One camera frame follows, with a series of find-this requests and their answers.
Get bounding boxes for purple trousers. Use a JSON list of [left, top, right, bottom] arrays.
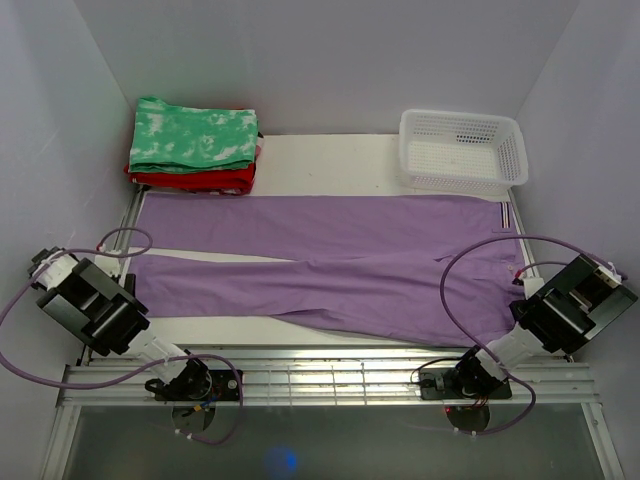
[[130, 195, 524, 346]]

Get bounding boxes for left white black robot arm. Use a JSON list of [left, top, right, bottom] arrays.
[[28, 247, 213, 401]]

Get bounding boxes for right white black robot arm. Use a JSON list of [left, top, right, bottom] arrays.
[[454, 255, 638, 397]]

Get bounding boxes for green white patterned folded garment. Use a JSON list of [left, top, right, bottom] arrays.
[[128, 97, 259, 174]]

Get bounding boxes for red folded garment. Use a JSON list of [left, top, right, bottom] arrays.
[[124, 132, 264, 196]]

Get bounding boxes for white perforated plastic basket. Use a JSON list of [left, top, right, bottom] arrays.
[[398, 109, 529, 196]]

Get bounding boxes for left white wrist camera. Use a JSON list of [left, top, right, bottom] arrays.
[[94, 245, 123, 278]]

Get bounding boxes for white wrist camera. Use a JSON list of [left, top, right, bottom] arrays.
[[94, 245, 123, 278], [512, 267, 544, 300]]

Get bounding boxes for aluminium rail frame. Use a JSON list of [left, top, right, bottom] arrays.
[[41, 190, 625, 479]]

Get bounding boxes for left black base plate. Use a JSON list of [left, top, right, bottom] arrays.
[[145, 369, 240, 403]]

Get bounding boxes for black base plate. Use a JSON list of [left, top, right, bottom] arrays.
[[417, 368, 512, 400], [145, 369, 240, 403]]

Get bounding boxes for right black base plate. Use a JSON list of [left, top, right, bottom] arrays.
[[417, 368, 512, 400]]

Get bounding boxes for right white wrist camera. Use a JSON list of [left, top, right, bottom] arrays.
[[512, 267, 544, 300]]

